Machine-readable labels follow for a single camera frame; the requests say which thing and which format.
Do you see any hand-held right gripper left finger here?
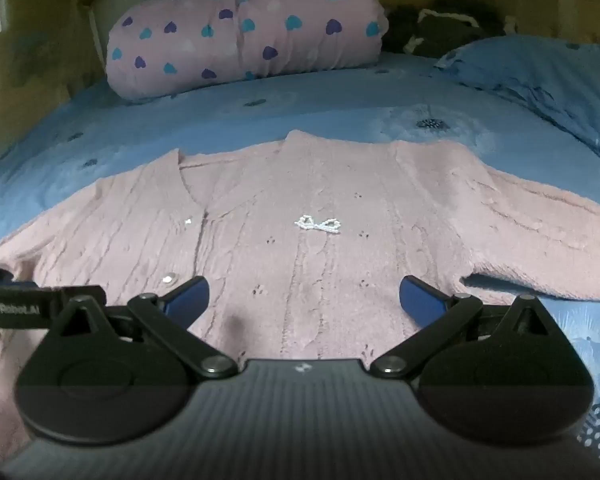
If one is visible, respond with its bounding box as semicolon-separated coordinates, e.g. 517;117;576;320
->
45;276;239;380

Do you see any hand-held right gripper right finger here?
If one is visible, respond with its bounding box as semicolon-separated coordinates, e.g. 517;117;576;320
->
370;275;556;380

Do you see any pink knit cardigan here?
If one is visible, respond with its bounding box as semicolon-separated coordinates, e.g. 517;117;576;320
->
0;130;600;461

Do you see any blue pillow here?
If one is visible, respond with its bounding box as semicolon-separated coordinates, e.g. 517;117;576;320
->
432;35;600;176

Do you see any dark cloth with white trim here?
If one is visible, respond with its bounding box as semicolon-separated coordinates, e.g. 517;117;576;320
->
380;0;518;56

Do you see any pink heart-print quilt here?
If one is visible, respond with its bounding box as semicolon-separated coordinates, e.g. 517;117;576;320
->
105;0;391;103

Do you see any wooden headboard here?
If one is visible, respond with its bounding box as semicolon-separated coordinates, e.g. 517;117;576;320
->
80;0;113;68

